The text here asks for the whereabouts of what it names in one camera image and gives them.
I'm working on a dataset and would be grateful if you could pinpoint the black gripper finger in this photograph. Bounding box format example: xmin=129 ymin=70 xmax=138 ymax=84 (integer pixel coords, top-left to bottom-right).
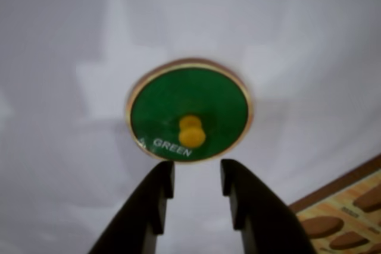
xmin=88 ymin=160 xmax=176 ymax=254
xmin=219 ymin=158 xmax=317 ymax=254

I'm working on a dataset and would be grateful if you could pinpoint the green circle piece yellow pin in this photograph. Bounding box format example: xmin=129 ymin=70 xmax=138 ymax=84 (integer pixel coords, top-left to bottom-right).
xmin=124 ymin=57 xmax=255 ymax=165

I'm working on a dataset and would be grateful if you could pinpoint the wooden shape puzzle board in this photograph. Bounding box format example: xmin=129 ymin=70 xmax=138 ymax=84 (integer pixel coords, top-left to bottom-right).
xmin=288 ymin=152 xmax=381 ymax=254

